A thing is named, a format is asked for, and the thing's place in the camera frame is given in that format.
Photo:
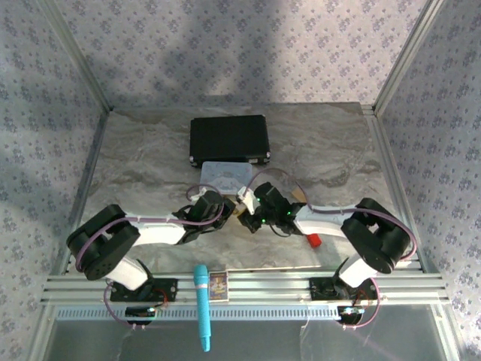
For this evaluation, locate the small black controller box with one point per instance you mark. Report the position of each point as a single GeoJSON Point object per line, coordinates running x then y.
{"type": "Point", "coordinates": [350, 313]}
{"type": "Point", "coordinates": [140, 313]}

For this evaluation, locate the aluminium side rail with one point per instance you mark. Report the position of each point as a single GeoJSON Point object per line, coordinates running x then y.
{"type": "Point", "coordinates": [389, 165]}
{"type": "Point", "coordinates": [88, 169]}

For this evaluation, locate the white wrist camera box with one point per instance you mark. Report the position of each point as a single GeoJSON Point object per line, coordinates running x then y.
{"type": "Point", "coordinates": [199, 193]}
{"type": "Point", "coordinates": [246, 198]}

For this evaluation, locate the red block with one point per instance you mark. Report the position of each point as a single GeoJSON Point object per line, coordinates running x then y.
{"type": "Point", "coordinates": [315, 241]}

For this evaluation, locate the pastel cartoon tin box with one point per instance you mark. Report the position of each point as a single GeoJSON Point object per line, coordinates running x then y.
{"type": "Point", "coordinates": [225, 175]}

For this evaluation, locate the aluminium front rail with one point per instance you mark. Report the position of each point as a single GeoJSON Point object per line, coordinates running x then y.
{"type": "Point", "coordinates": [263, 287]}

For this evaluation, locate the small wooden block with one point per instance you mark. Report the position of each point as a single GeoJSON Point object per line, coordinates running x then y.
{"type": "Point", "coordinates": [298, 195]}

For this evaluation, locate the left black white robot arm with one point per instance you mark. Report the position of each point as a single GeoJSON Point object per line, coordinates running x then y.
{"type": "Point", "coordinates": [101, 244]}

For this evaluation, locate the aluminium frame post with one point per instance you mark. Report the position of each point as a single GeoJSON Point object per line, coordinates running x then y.
{"type": "Point", "coordinates": [407, 56]}
{"type": "Point", "coordinates": [77, 56]}

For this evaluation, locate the black hard case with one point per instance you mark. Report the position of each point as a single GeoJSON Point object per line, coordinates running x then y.
{"type": "Point", "coordinates": [229, 137]}

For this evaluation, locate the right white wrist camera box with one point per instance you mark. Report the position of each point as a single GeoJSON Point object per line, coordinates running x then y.
{"type": "Point", "coordinates": [246, 198]}

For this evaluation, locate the blue toy microphone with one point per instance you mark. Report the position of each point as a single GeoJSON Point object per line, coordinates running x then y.
{"type": "Point", "coordinates": [202, 301]}

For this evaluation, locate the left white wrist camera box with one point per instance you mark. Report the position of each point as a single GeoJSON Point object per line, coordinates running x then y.
{"type": "Point", "coordinates": [199, 193]}

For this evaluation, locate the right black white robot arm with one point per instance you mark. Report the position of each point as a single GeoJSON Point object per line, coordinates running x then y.
{"type": "Point", "coordinates": [376, 240]}

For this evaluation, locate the small picture card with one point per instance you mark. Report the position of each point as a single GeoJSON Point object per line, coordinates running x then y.
{"type": "Point", "coordinates": [219, 286]}

